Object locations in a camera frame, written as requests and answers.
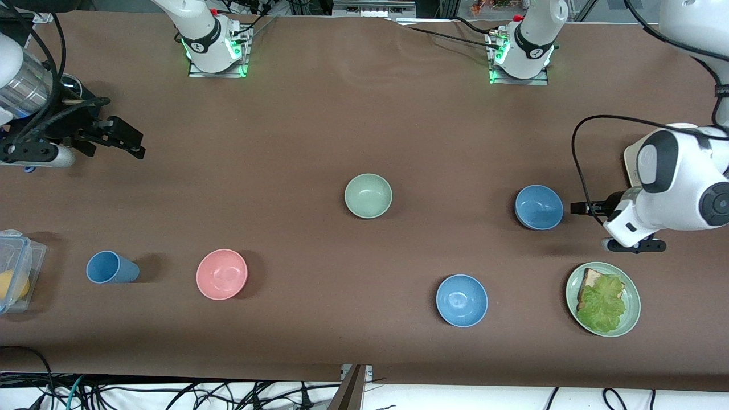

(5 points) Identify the blue bowl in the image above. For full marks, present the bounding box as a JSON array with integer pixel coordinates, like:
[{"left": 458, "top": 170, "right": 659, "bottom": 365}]
[
  {"left": 514, "top": 185, "right": 564, "bottom": 231},
  {"left": 436, "top": 274, "right": 489, "bottom": 328}
]

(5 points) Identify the green bowl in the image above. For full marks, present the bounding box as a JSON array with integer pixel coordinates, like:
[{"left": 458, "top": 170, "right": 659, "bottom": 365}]
[{"left": 345, "top": 174, "right": 393, "bottom": 219}]

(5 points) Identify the pink bowl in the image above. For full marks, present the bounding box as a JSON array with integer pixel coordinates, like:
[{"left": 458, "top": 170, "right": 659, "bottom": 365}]
[{"left": 196, "top": 249, "right": 248, "bottom": 301}]

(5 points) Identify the glass lid blue knob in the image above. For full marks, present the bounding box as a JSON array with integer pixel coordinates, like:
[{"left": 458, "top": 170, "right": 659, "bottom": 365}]
[{"left": 57, "top": 74, "right": 84, "bottom": 99}]

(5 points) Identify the white toaster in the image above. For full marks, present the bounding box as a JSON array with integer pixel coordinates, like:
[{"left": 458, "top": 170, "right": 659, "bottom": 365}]
[{"left": 624, "top": 141, "right": 650, "bottom": 188}]

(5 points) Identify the bread slice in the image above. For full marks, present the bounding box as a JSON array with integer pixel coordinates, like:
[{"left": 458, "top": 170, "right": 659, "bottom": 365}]
[{"left": 577, "top": 268, "right": 608, "bottom": 311}]

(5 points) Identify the green lettuce leaf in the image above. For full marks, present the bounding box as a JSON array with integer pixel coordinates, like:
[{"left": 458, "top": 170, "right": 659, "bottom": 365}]
[{"left": 577, "top": 274, "right": 627, "bottom": 334}]

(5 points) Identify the green plate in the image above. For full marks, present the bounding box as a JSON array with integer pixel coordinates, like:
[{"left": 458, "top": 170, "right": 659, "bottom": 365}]
[{"left": 566, "top": 262, "right": 641, "bottom": 338}]

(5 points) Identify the blue cup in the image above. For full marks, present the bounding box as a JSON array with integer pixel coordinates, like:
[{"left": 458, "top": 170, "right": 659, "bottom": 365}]
[{"left": 86, "top": 251, "right": 140, "bottom": 284}]

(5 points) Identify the clear plastic container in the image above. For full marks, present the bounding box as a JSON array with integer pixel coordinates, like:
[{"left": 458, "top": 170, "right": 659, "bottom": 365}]
[{"left": 0, "top": 229, "right": 47, "bottom": 315}]

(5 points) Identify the yellow fruit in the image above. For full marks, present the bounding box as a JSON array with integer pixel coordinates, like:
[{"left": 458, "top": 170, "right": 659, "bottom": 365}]
[{"left": 0, "top": 270, "right": 30, "bottom": 301}]

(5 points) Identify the brown table cloth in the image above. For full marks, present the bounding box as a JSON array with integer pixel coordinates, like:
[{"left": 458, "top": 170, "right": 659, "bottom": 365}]
[{"left": 0, "top": 11, "right": 729, "bottom": 392}]

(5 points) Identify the black pot blue handle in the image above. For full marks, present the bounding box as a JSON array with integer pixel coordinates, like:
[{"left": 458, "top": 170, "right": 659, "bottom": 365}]
[{"left": 24, "top": 73, "right": 87, "bottom": 173}]

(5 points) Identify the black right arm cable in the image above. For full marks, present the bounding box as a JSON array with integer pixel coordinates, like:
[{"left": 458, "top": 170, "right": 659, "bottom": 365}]
[{"left": 0, "top": 0, "right": 110, "bottom": 150}]

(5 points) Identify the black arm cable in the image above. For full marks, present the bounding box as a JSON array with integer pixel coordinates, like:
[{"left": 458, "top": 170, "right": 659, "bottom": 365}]
[
  {"left": 571, "top": 0, "right": 729, "bottom": 226},
  {"left": 0, "top": 0, "right": 110, "bottom": 150}
]

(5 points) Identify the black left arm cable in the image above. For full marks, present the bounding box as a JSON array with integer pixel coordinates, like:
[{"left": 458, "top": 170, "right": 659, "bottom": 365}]
[{"left": 571, "top": 0, "right": 729, "bottom": 226}]

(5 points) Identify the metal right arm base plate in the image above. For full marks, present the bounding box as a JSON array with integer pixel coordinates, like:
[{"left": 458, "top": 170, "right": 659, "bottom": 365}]
[{"left": 188, "top": 26, "right": 251, "bottom": 79}]

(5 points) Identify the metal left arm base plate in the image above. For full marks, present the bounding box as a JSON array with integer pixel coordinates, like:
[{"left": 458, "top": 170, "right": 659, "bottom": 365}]
[{"left": 489, "top": 34, "right": 549, "bottom": 86}]

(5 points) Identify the black base cable bundle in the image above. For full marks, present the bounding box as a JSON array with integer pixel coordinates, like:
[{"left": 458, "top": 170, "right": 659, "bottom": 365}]
[{"left": 231, "top": 0, "right": 280, "bottom": 40}]

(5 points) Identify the short black table cable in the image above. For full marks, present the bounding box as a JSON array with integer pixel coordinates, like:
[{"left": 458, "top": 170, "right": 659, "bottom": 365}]
[{"left": 453, "top": 16, "right": 513, "bottom": 36}]

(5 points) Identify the long black table cable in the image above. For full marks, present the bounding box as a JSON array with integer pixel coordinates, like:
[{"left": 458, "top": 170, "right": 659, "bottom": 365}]
[{"left": 390, "top": 20, "right": 505, "bottom": 52}]

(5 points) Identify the black looped floor cable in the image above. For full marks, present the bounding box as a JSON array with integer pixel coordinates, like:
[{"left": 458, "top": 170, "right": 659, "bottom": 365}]
[{"left": 0, "top": 346, "right": 56, "bottom": 410}]

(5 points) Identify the teal floor cable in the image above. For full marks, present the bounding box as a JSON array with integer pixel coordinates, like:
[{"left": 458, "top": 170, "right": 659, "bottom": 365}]
[{"left": 65, "top": 374, "right": 87, "bottom": 410}]

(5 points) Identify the metal table bracket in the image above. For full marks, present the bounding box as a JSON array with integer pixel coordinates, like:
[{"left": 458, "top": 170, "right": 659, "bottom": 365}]
[{"left": 327, "top": 364, "right": 374, "bottom": 410}]

